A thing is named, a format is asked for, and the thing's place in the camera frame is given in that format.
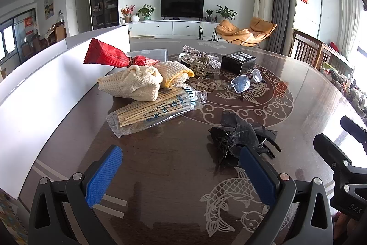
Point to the black folding stand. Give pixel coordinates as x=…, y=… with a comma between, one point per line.
x=200, y=32

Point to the white door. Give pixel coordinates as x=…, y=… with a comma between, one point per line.
x=81, y=9

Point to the orange leather lounge chair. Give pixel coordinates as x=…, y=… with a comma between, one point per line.
x=229, y=31
x=262, y=29

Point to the cloth-covered floor air conditioner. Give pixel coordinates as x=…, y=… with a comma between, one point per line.
x=264, y=1

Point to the bushy green potted plant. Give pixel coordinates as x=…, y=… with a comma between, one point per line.
x=146, y=12

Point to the clear plastic container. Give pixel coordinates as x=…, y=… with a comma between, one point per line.
x=156, y=53

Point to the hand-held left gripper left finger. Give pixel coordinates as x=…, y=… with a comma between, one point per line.
x=103, y=173

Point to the white foam board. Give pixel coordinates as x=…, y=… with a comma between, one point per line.
x=43, y=95

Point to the clear frame eyeglasses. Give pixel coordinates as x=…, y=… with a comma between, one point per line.
x=243, y=82

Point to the grey curtain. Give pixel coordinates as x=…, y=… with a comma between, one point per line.
x=282, y=4

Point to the small potted plant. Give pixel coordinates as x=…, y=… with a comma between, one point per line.
x=209, y=15

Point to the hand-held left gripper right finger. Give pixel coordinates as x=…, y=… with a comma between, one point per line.
x=255, y=176

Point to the red flowers in vase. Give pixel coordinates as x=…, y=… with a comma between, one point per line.
x=127, y=12

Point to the round white vase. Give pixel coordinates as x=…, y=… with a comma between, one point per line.
x=135, y=18

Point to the pile of assorted clutter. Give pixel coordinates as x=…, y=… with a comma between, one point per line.
x=349, y=90

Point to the red snack packet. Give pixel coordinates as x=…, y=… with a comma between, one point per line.
x=106, y=54

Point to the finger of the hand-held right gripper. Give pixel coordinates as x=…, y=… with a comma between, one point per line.
x=332, y=150
x=355, y=128

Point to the landscape wall painting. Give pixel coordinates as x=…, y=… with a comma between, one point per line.
x=49, y=6

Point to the bag of cotton swabs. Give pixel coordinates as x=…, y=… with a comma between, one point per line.
x=152, y=113

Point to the wooden slatted chair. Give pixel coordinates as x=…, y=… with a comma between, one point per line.
x=312, y=51

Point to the black television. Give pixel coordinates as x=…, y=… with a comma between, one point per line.
x=182, y=6

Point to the red door poster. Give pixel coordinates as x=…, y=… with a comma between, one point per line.
x=28, y=25

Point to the black bow hair clip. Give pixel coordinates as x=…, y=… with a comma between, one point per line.
x=238, y=133

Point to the cream knitted glove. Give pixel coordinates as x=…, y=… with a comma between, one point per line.
x=134, y=81
x=175, y=70

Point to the white curtain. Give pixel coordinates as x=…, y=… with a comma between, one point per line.
x=351, y=21

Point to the large leafy potted plant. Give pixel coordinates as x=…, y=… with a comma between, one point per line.
x=226, y=13

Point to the black cardboard box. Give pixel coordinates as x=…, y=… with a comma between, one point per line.
x=235, y=64

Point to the white television cabinet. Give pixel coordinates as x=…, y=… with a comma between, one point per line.
x=183, y=28

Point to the rhinestone bow hair clip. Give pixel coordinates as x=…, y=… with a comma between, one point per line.
x=200, y=60

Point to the wooden dining chair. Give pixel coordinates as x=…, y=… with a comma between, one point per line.
x=60, y=32

